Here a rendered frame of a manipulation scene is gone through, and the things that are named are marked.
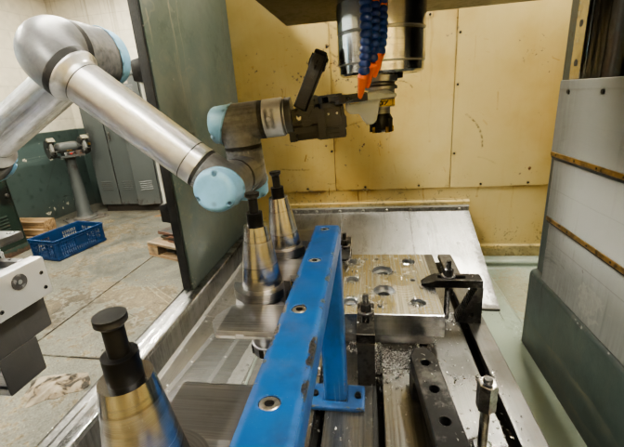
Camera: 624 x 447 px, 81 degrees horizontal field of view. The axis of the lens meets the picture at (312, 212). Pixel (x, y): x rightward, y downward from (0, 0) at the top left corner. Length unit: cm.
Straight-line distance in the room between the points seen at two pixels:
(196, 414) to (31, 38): 65
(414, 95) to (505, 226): 77
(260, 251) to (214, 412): 16
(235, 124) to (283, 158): 110
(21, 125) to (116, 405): 85
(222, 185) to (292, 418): 42
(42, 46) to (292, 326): 60
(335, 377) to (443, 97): 138
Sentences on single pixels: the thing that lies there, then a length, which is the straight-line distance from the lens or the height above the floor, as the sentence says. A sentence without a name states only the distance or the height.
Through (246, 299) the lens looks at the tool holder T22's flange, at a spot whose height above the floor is 122.
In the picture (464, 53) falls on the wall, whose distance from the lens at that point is 180.
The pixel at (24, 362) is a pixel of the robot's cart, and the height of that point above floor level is 90.
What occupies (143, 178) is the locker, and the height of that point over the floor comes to 49.
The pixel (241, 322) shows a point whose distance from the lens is 37.
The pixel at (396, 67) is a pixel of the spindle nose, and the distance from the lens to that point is 68.
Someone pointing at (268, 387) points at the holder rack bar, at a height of 123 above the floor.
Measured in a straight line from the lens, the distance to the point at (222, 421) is 28.
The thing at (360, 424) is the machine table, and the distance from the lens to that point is 70.
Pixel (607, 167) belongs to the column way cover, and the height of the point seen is 125.
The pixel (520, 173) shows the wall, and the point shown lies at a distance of 192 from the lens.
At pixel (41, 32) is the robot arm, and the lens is 78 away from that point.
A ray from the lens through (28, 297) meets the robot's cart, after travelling 101.
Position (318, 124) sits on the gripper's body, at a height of 137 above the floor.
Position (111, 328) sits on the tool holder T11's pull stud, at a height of 132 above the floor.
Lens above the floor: 142
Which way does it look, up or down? 18 degrees down
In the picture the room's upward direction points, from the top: 4 degrees counter-clockwise
